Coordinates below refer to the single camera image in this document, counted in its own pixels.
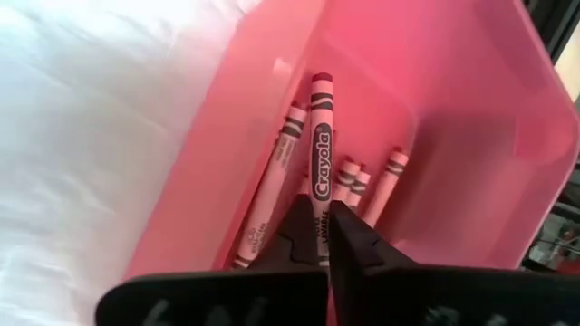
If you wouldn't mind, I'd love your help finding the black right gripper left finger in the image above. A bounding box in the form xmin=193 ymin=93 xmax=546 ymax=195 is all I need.
xmin=247 ymin=194 xmax=329 ymax=326

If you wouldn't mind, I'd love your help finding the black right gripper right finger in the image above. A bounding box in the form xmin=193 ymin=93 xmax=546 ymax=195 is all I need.
xmin=329 ymin=200 xmax=419 ymax=326

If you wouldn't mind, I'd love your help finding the small pink plastic tray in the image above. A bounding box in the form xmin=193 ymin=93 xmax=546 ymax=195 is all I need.
xmin=121 ymin=0 xmax=580 ymax=282

